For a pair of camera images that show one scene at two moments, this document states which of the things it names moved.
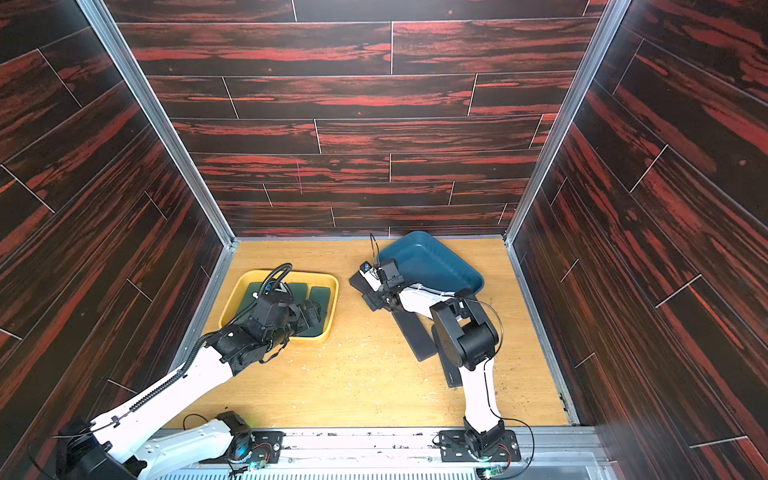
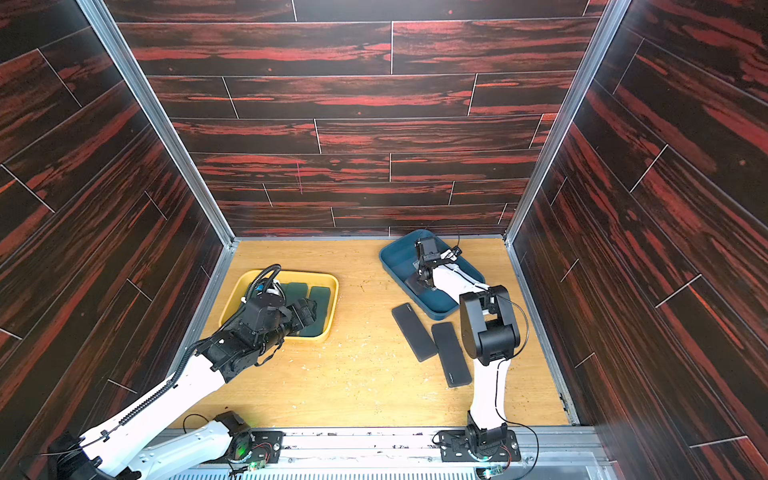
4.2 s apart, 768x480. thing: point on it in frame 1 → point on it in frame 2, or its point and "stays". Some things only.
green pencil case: [247, 299] stays
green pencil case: [321, 296] stays
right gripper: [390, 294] → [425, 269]
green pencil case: [299, 291] stays
